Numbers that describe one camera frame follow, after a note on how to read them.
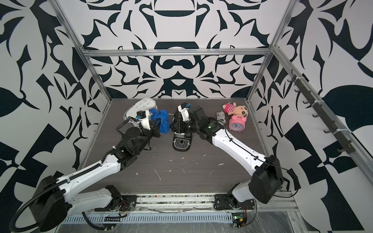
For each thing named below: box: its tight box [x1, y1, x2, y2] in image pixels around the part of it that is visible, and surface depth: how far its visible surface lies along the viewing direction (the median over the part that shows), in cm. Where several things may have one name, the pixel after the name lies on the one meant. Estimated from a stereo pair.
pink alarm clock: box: [228, 115, 247, 133], surface depth 98 cm
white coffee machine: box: [123, 98, 158, 120], surface depth 87 cm
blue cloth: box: [149, 108, 170, 134], surface depth 74 cm
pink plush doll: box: [222, 101, 249, 117], surface depth 107 cm
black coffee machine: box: [169, 102, 193, 152], surface depth 73 cm
